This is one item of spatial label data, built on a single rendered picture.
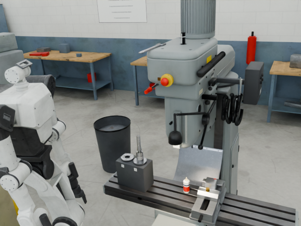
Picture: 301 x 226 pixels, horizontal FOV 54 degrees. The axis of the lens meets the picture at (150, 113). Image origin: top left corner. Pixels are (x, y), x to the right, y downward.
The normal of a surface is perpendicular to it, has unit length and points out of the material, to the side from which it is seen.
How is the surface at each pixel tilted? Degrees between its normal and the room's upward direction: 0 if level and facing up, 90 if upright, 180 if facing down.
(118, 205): 0
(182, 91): 90
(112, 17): 90
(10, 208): 90
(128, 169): 90
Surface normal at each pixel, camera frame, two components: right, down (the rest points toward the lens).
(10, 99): -0.11, -0.43
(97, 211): -0.05, -0.92
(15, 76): -0.11, 0.39
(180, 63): -0.44, 0.37
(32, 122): 0.62, 0.19
